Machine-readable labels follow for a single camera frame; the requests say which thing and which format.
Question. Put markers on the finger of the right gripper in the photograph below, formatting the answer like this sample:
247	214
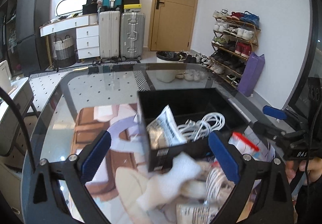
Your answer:
288	142
290	117

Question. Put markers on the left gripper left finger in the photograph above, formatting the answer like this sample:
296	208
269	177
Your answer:
46	203

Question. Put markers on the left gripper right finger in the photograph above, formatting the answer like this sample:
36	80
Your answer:
273	203

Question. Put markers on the white printed plastic pouch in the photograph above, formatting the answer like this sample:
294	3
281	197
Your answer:
163	131

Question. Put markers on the right hand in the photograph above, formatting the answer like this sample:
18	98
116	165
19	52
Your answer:
313	168

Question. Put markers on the red white plastic bag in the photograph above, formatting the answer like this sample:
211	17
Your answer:
256	149

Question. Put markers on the purple bag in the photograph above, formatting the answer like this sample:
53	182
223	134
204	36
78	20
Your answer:
252	72

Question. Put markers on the anime print table mat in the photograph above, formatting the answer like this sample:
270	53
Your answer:
123	176

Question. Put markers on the wooden shoe rack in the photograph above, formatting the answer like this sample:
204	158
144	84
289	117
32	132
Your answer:
233	42

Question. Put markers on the black cardboard box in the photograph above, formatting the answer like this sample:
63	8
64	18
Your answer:
197	113

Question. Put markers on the white trash bin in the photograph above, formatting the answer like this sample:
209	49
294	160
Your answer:
167	60

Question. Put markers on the white foam sheet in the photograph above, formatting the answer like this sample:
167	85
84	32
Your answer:
164	188

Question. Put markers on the grey side cabinet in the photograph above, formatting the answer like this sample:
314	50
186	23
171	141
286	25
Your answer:
22	96

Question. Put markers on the white electric kettle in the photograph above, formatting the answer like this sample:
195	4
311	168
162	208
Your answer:
5	77

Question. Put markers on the wooden door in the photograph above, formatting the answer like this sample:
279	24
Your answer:
171	25

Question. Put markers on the woven laundry basket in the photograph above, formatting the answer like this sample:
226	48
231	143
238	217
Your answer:
65	51

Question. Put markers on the silver aluminium suitcase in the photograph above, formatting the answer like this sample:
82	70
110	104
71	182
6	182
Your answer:
132	35

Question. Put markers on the white drawer desk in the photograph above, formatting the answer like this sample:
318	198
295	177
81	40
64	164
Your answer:
87	33

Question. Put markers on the white suitcase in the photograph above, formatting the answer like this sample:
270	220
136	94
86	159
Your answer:
109	34

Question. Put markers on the black refrigerator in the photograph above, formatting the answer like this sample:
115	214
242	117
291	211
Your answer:
30	16

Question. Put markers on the oval mirror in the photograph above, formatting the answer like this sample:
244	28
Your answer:
67	7

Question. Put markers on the black handbag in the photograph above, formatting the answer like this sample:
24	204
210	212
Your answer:
90	7

